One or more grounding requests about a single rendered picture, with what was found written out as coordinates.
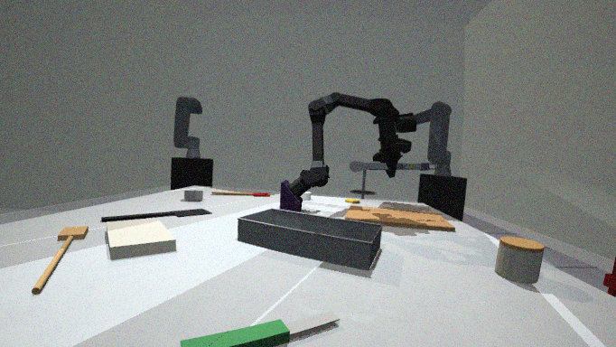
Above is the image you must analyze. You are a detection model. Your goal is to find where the light wooden board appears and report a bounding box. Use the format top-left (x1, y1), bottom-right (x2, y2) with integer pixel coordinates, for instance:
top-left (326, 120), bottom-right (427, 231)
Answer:
top-left (345, 206), bottom-right (455, 232)

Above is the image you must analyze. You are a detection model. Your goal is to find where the green-handled knife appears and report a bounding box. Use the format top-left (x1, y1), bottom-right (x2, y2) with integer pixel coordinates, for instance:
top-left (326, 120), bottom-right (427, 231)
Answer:
top-left (181, 311), bottom-right (340, 347)

